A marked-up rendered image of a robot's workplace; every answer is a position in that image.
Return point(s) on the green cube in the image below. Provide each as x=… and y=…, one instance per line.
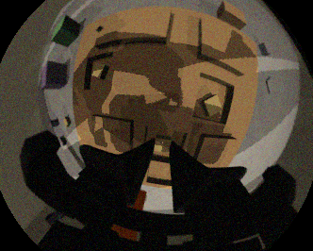
x=66, y=31

